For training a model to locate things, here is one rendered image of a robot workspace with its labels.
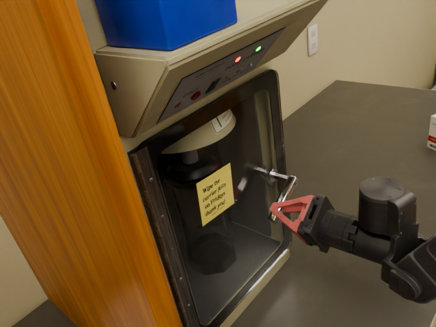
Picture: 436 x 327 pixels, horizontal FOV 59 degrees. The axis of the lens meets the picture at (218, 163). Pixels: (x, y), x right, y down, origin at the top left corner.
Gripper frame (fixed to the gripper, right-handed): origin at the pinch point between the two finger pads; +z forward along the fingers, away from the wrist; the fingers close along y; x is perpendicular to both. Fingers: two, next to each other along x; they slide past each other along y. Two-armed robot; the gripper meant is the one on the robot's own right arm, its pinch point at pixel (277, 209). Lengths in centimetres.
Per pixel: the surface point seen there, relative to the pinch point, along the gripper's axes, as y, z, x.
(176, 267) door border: 11.7, 4.9, 16.2
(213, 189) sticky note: 13.0, 4.4, 3.4
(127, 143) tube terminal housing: 30.2, 5.9, 5.9
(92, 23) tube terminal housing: 42.0, 5.8, -1.6
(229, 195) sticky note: 8.7, 4.3, 2.5
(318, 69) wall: -67, 45, -83
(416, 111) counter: -68, 2, -68
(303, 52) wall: -52, 45, -79
